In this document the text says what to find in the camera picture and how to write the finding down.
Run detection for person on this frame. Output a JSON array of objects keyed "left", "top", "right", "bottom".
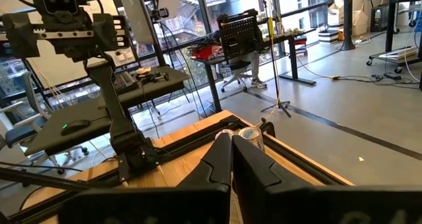
[{"left": 227, "top": 29, "right": 268, "bottom": 90}]

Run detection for silver blue beverage can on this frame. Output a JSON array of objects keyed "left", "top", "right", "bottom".
[{"left": 237, "top": 126, "right": 266, "bottom": 152}]

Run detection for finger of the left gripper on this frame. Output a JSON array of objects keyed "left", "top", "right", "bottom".
[
  {"left": 1, "top": 12, "right": 40, "bottom": 59},
  {"left": 92, "top": 13, "right": 130, "bottom": 52}
]

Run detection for black computer mouse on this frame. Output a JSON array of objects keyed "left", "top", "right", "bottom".
[{"left": 60, "top": 119, "right": 92, "bottom": 136}]

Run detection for red cable bundle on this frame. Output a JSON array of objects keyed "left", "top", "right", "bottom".
[{"left": 188, "top": 42, "right": 226, "bottom": 62}]

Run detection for white office chair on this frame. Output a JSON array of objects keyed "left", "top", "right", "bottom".
[
  {"left": 0, "top": 70, "right": 90, "bottom": 175},
  {"left": 219, "top": 59, "right": 255, "bottom": 94}
]

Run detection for black pegboard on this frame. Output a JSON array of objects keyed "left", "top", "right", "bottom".
[{"left": 217, "top": 8, "right": 264, "bottom": 61}]

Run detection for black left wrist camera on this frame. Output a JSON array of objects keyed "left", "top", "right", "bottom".
[{"left": 28, "top": 0, "right": 88, "bottom": 16}]

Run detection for cardboard boxes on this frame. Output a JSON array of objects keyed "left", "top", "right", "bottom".
[{"left": 329, "top": 2, "right": 370, "bottom": 38}]

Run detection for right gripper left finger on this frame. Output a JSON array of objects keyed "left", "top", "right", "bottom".
[{"left": 59, "top": 132, "right": 233, "bottom": 224}]

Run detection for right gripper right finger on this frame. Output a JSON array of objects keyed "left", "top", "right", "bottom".
[{"left": 232, "top": 134, "right": 422, "bottom": 224}]

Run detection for grey monitor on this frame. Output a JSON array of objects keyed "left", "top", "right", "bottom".
[{"left": 117, "top": 0, "right": 156, "bottom": 46}]

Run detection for black keyboard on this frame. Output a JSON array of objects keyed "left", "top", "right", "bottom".
[{"left": 111, "top": 71, "right": 139, "bottom": 94}]

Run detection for white sheet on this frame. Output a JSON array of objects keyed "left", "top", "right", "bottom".
[{"left": 157, "top": 0, "right": 182, "bottom": 20}]

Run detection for black tower fan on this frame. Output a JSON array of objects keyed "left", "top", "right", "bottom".
[{"left": 339, "top": 0, "right": 357, "bottom": 52}]

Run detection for black clamp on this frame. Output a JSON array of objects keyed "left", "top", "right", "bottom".
[{"left": 135, "top": 70, "right": 171, "bottom": 85}]

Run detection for grey side desk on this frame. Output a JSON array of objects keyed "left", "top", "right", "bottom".
[{"left": 24, "top": 65, "right": 191, "bottom": 157}]

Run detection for low wheeled cart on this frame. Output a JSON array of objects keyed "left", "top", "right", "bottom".
[{"left": 365, "top": 45, "right": 422, "bottom": 75}]

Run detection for black hook bracket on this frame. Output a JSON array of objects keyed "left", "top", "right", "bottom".
[{"left": 258, "top": 121, "right": 276, "bottom": 138}]

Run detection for black tripod stand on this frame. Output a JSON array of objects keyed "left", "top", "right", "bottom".
[{"left": 258, "top": 0, "right": 293, "bottom": 119}]

